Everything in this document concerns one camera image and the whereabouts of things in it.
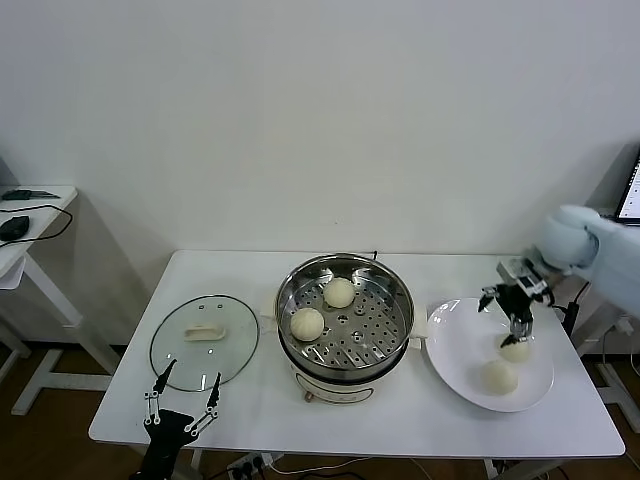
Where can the black computer mouse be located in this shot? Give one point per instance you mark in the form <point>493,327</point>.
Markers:
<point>13,227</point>

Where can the round glass pot lid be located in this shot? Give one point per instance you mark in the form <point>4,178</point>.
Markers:
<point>205,332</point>

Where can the white charger plug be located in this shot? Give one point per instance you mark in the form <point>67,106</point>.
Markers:
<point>625,328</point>

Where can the white steamed baozi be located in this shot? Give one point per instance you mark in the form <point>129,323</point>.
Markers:
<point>498,378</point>
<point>340,293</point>
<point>517,353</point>
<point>307,324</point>

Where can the white power strip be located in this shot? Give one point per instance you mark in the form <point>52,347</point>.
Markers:
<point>250,465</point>

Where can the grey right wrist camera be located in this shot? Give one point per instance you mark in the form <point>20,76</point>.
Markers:
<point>532,287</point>

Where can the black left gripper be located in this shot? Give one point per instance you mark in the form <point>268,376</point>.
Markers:
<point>167,430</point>

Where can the white side table with mouse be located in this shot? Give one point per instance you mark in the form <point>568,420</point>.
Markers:
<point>35,222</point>

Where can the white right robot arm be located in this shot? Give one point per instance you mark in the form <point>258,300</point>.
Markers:
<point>570,235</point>

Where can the grey open laptop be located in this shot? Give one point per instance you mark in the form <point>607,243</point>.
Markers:
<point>631,200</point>

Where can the stainless steel steamer basket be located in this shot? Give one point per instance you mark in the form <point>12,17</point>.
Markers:
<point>370,330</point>

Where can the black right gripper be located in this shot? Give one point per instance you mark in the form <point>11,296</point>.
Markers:
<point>517,305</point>

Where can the white electric cooker base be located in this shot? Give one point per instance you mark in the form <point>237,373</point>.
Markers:
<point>340,390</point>

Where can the white round plate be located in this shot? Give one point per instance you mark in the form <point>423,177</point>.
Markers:
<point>460,350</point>

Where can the green black hand tool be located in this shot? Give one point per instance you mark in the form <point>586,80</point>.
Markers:
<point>20,195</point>

